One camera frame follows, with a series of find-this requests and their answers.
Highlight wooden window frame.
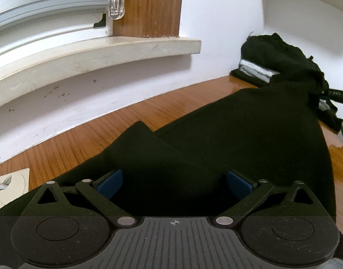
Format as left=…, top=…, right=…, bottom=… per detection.
left=113, top=0, right=185, bottom=38

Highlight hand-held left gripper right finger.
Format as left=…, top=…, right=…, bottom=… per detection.
left=215, top=170, right=315, bottom=227

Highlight flat folded black garment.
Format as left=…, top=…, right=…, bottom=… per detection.
left=230, top=69, right=343, bottom=133

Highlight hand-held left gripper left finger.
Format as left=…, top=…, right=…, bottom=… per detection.
left=29, top=169, right=135, bottom=227

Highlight folded grey white garment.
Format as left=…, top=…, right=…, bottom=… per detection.
left=239, top=59, right=330, bottom=112

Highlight white socket plate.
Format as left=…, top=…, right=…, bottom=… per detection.
left=0, top=168, right=30, bottom=213

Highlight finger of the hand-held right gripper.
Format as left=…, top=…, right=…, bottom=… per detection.
left=320, top=89, right=343, bottom=103

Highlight white window blinds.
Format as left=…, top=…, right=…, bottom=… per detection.
left=0, top=0, right=124, bottom=34

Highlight cream window sill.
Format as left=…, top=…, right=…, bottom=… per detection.
left=0, top=36, right=202, bottom=111

